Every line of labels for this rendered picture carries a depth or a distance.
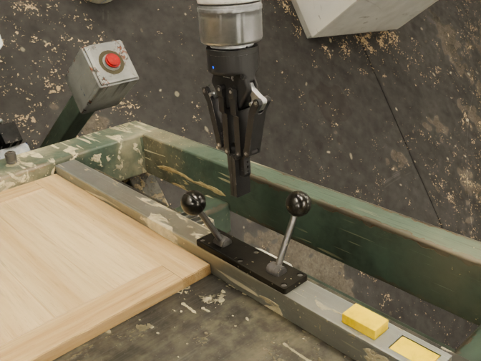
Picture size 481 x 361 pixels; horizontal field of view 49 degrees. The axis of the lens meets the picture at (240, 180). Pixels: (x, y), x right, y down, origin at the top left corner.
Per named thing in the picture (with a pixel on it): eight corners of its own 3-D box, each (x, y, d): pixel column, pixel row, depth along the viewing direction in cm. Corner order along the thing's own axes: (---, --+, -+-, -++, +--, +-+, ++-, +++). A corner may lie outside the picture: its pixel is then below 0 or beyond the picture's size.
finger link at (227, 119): (222, 86, 78) (215, 84, 79) (225, 157, 83) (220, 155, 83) (241, 81, 80) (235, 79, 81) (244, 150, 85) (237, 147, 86)
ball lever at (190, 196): (225, 233, 89) (187, 181, 80) (240, 241, 86) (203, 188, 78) (210, 251, 88) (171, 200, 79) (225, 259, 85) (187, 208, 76)
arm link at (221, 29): (231, -3, 80) (234, 38, 82) (183, 4, 74) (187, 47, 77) (275, -1, 74) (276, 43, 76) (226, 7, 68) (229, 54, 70)
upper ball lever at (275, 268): (273, 273, 81) (300, 189, 80) (291, 283, 78) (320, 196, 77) (256, 272, 78) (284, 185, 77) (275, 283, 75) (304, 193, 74)
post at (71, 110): (38, 166, 214) (95, 81, 154) (44, 180, 213) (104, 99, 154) (23, 171, 210) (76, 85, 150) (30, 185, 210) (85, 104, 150)
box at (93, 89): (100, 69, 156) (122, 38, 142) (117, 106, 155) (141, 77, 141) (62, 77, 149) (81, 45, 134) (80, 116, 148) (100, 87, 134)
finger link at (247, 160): (244, 142, 82) (258, 147, 80) (245, 172, 85) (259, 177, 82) (237, 145, 82) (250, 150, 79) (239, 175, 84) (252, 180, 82)
